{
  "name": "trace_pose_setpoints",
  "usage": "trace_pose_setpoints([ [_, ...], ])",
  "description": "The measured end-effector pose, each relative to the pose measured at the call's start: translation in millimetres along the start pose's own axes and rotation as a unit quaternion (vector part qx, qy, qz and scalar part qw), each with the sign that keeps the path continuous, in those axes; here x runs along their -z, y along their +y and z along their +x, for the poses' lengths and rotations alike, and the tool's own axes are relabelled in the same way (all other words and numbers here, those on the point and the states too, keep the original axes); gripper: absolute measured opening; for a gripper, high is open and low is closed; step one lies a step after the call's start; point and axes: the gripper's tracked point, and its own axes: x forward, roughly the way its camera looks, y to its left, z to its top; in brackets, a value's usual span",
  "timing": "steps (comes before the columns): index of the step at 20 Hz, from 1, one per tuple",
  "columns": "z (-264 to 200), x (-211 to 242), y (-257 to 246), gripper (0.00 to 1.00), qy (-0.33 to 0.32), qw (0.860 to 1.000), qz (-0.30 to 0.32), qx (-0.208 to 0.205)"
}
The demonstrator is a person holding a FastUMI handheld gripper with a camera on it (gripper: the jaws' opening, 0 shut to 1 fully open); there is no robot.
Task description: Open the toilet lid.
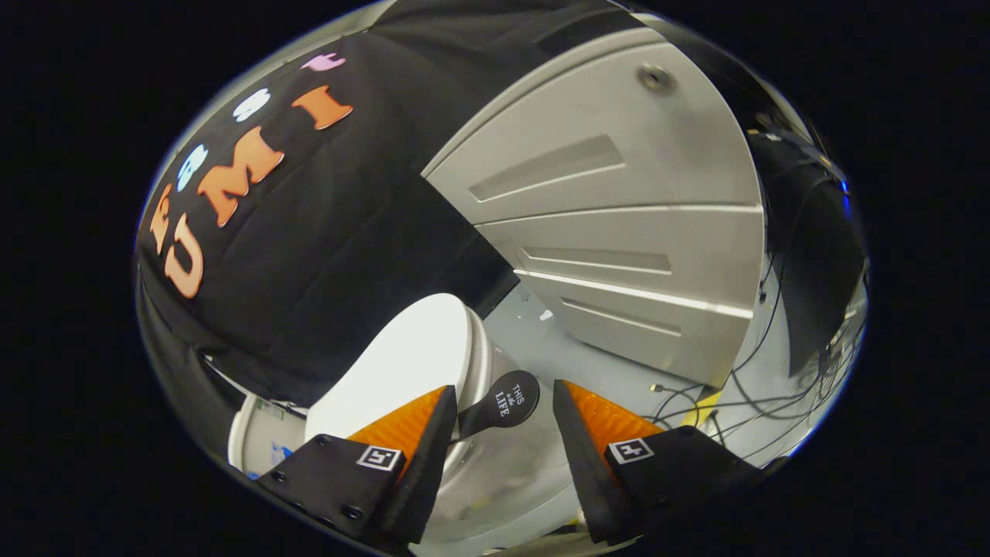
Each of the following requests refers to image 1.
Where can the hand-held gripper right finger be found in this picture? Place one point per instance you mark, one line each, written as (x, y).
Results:
(580, 464)

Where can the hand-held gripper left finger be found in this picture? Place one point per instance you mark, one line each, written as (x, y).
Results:
(429, 464)

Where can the black backdrop cloth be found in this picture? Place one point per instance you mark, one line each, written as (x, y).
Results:
(348, 232)

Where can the white drawer cabinet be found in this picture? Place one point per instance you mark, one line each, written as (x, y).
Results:
(603, 193)

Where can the white toilet bowl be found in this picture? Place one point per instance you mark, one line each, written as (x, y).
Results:
(510, 480)

